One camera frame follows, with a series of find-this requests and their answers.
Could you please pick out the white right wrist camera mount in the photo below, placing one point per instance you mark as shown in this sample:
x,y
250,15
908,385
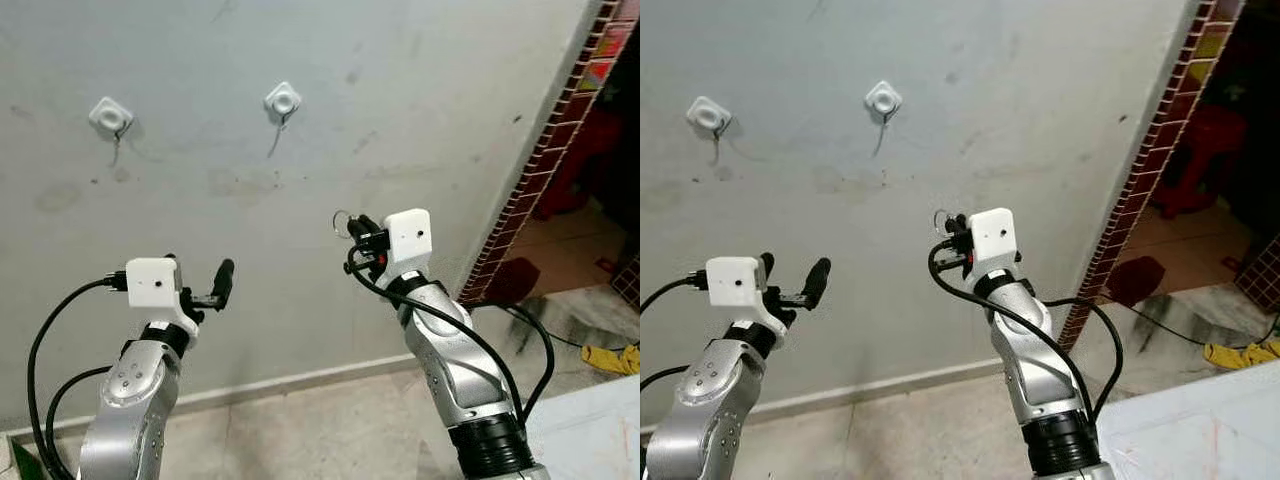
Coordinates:
x,y
408,238
993,238

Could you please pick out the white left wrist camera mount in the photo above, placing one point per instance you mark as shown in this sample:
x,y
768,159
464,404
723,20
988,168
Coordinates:
x,y
150,282
733,282

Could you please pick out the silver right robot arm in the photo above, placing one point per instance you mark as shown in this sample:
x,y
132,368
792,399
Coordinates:
x,y
1040,370
465,370

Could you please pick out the yellow cloth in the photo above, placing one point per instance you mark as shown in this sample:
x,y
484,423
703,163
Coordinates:
x,y
1240,353
612,360

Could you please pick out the white scratched table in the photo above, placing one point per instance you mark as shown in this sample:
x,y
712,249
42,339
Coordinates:
x,y
1200,425
590,435

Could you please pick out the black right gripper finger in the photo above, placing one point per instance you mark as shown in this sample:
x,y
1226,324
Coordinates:
x,y
368,238
368,223
957,221
957,238

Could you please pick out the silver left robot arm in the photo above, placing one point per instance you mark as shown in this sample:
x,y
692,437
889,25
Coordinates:
x,y
130,410
705,410

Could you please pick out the green flat object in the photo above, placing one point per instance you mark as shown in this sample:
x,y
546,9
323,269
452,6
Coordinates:
x,y
20,462

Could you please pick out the white square wall hook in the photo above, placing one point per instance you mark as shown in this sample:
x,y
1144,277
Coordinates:
x,y
883,98
283,99
110,114
708,113

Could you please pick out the red plastic stool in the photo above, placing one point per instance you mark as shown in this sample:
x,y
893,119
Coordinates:
x,y
1200,160
580,165

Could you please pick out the brown tiled door jamb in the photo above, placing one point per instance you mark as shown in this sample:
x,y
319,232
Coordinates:
x,y
540,170
1150,160

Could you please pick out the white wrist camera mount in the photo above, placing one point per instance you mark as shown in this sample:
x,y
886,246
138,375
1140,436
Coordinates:
x,y
408,238
150,282
733,282
993,238

